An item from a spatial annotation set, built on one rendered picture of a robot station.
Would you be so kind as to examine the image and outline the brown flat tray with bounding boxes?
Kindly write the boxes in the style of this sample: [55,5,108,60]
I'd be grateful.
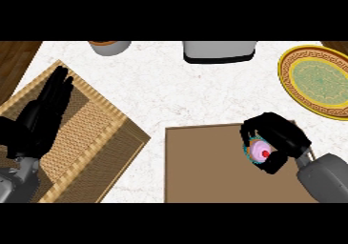
[163,119,320,204]

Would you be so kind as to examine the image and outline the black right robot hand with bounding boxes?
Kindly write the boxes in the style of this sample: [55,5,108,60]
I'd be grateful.
[240,112,312,175]

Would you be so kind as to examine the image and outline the yellow and green patterned plate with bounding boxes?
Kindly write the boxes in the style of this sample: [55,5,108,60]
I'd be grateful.
[275,45,348,122]

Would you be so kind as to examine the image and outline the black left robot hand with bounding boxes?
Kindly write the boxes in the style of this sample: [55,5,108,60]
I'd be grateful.
[0,66,74,160]

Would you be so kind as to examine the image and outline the pink frosted cupcake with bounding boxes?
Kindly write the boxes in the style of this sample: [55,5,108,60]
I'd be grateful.
[243,135,277,165]

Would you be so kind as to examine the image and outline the grey appliance with black base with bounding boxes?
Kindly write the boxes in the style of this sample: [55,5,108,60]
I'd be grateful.
[182,41,258,65]

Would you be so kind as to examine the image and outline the wicker basket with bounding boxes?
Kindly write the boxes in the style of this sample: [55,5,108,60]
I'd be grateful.
[0,59,153,204]

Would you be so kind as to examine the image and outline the grey cup with orange rim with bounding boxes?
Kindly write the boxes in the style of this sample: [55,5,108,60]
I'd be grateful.
[87,41,132,57]

